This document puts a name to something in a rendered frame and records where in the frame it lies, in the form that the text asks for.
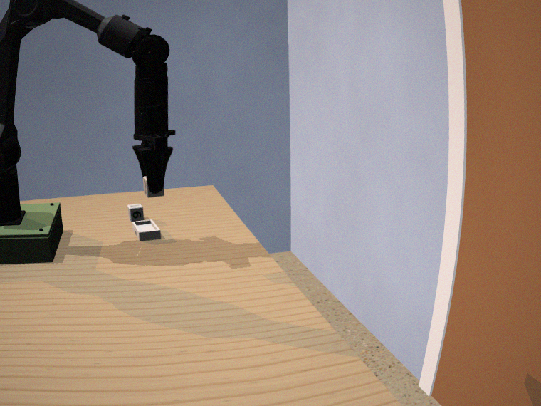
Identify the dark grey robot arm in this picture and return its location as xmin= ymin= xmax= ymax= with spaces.
xmin=0 ymin=0 xmax=169 ymax=226

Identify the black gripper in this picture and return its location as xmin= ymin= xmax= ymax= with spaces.
xmin=132 ymin=104 xmax=175 ymax=192

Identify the white digit cube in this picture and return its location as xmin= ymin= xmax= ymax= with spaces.
xmin=143 ymin=176 xmax=164 ymax=198
xmin=127 ymin=204 xmax=144 ymax=222

